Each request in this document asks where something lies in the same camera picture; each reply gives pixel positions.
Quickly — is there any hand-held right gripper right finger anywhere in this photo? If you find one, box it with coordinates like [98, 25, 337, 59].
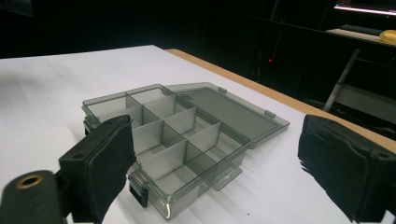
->
[297, 114, 396, 224]

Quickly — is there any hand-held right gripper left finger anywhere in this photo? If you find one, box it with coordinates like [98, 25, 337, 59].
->
[58, 114, 137, 224]

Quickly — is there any clear grey compartment organizer box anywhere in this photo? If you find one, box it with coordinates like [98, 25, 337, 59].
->
[81, 81, 290, 221]

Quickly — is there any white table cover sheet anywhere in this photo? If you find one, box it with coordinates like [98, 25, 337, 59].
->
[0, 45, 396, 224]

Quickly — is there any grey metal stand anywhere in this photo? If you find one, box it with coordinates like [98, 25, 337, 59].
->
[322, 48, 396, 125]

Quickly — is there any yellow round object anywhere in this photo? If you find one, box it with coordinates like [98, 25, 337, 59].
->
[378, 29, 396, 45]

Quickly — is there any black keyboard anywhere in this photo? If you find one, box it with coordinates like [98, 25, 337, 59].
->
[339, 23, 385, 36]

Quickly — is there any monitor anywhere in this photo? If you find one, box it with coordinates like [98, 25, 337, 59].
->
[333, 0, 396, 17]

